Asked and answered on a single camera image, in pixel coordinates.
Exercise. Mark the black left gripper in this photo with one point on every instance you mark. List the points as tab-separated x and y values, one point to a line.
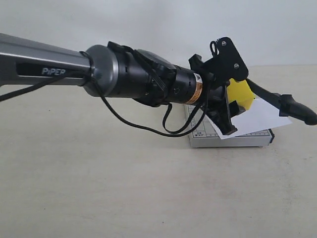
215	81

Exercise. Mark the yellow cube block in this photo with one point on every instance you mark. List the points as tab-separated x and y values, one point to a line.
240	92

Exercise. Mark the white paper sheet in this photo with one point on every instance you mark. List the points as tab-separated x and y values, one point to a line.
260	116

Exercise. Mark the black cutter blade arm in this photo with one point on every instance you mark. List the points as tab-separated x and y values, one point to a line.
285	103

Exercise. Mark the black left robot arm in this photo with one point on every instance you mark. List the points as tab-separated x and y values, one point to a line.
119	71

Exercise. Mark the grey paper cutter base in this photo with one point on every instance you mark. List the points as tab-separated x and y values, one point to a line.
205	136

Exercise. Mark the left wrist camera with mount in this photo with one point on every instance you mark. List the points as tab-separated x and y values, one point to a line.
226	62

